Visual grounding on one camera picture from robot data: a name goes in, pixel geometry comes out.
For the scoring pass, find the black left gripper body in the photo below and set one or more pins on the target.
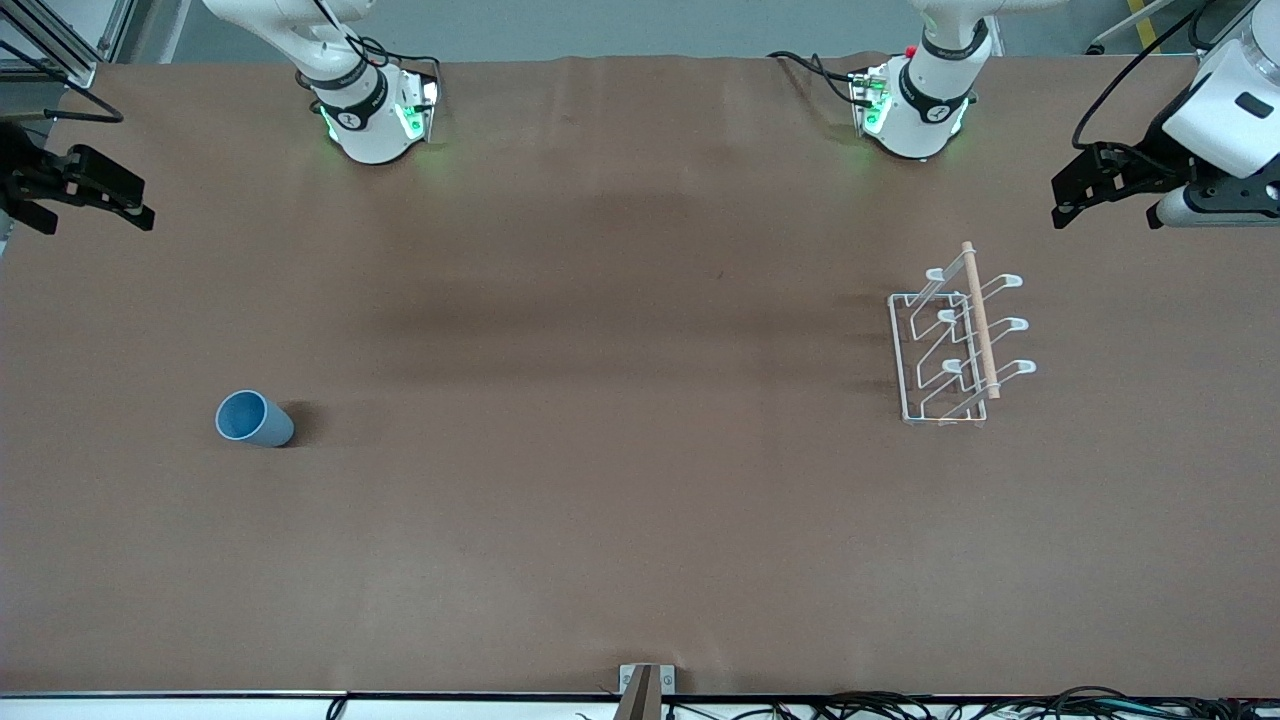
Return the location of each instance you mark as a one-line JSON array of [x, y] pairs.
[[1143, 163]]

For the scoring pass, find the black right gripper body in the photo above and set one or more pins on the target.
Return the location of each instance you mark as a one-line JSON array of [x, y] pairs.
[[22, 165]]

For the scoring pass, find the blue plastic cup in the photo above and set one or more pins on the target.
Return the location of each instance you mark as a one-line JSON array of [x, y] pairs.
[[264, 427]]

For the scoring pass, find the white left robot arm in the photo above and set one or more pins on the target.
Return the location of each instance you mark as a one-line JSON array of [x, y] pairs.
[[925, 110]]

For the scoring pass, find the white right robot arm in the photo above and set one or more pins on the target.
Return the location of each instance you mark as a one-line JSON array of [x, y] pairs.
[[365, 130]]

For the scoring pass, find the grey floor pipe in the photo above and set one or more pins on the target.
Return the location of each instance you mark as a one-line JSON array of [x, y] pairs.
[[1120, 30]]

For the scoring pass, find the brown table cover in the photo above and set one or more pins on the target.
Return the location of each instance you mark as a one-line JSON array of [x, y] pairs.
[[600, 450]]

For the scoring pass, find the aluminium frame profile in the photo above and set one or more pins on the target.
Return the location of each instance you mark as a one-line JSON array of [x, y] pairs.
[[72, 73]]

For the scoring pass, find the small metal bracket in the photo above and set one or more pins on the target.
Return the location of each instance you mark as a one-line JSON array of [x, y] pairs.
[[628, 676]]

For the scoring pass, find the brown camera post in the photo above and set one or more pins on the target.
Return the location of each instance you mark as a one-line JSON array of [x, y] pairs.
[[640, 695]]

